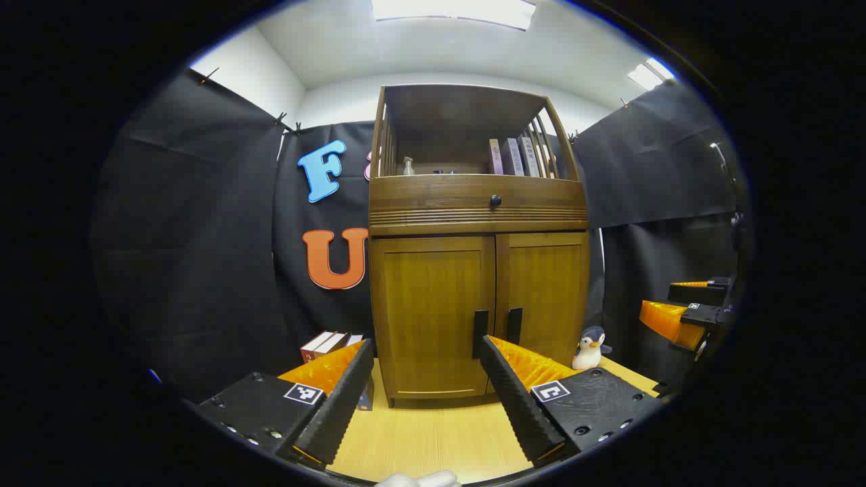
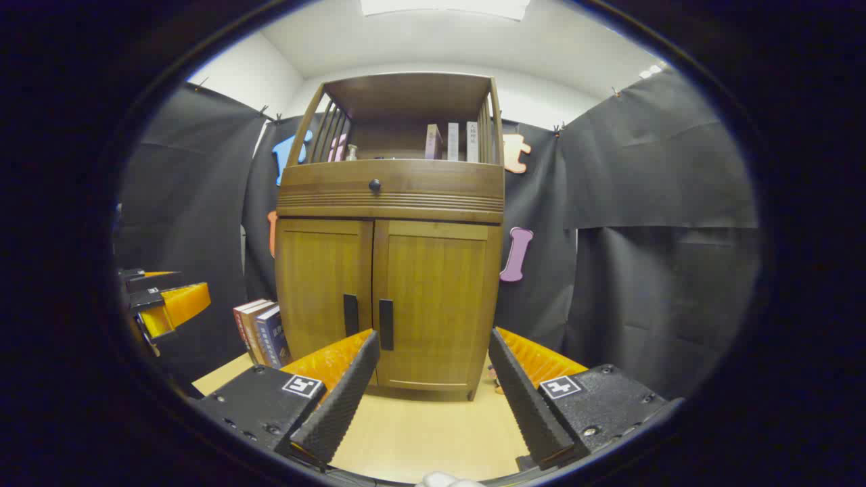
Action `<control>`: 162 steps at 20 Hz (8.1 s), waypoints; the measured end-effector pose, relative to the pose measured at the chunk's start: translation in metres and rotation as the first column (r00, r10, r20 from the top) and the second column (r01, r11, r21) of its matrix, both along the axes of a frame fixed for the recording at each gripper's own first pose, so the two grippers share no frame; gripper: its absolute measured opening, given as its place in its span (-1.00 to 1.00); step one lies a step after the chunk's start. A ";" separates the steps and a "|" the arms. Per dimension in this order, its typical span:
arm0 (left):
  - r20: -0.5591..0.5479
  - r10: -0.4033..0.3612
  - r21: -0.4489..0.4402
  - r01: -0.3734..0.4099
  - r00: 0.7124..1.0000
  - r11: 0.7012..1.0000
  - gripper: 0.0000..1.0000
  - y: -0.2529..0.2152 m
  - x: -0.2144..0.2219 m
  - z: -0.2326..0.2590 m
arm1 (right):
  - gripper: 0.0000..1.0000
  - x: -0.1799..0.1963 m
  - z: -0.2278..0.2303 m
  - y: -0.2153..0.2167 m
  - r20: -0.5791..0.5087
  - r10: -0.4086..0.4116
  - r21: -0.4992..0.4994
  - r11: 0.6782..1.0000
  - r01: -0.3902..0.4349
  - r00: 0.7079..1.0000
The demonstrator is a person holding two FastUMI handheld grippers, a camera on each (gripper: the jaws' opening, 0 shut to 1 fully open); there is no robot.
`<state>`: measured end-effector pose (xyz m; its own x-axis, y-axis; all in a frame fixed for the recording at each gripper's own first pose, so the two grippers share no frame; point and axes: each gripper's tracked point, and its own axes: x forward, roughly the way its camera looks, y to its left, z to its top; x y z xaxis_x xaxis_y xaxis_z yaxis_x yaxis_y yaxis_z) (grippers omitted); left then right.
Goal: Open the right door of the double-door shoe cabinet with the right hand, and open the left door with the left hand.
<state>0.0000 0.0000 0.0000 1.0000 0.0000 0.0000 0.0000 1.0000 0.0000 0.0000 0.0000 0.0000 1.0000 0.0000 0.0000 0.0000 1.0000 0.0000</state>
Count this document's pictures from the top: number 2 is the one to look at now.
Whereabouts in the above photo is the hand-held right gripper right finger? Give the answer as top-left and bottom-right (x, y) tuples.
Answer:
(487, 327), (684, 471)

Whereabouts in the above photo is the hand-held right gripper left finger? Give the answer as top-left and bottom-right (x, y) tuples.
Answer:
(193, 329), (381, 473)

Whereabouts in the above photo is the wooden shoe cabinet door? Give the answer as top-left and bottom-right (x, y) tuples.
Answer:
(372, 220), (503, 393)
(275, 218), (374, 363)

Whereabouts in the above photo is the wooden double-door shoe cabinet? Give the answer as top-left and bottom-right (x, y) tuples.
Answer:
(274, 72), (506, 401)

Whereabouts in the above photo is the red book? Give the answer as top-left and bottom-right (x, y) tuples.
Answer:
(233, 298), (268, 366)

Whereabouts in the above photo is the blue book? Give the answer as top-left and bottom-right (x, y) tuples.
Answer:
(255, 305), (293, 369)

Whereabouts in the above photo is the black backdrop cloth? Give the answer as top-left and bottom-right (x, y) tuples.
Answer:
(114, 68), (762, 400)

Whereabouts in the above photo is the large ceiling light panel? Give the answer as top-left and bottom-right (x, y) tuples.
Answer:
(359, 0), (532, 21)

